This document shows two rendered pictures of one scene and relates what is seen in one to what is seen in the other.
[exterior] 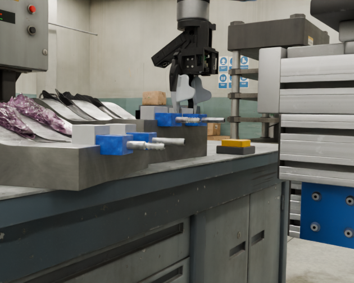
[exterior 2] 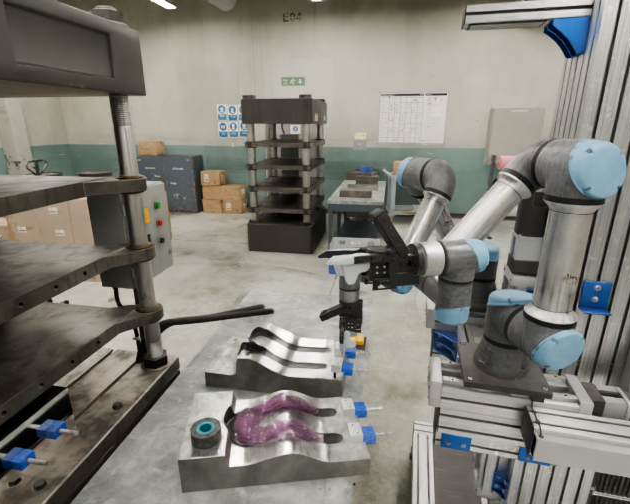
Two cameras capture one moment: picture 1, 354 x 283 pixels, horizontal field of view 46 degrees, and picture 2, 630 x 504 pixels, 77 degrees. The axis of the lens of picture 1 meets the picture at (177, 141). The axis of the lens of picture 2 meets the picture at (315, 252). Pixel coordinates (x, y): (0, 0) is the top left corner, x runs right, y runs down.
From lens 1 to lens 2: 1.03 m
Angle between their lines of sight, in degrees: 26
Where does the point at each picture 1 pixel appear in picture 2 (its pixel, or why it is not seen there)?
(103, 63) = (79, 103)
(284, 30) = (294, 108)
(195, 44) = (352, 313)
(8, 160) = (332, 468)
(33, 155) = (346, 464)
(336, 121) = (466, 414)
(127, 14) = not seen: hidden behind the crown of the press
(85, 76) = (58, 119)
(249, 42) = (263, 118)
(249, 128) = not seen: hidden behind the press
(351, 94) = (473, 406)
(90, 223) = not seen: hidden behind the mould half
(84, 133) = (357, 438)
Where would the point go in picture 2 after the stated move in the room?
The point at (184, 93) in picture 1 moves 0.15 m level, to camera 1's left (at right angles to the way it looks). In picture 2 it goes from (348, 344) to (310, 352)
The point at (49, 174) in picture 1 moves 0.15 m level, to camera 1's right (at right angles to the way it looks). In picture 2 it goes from (355, 470) to (401, 453)
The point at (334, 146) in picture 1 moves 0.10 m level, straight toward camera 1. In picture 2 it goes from (464, 423) to (478, 449)
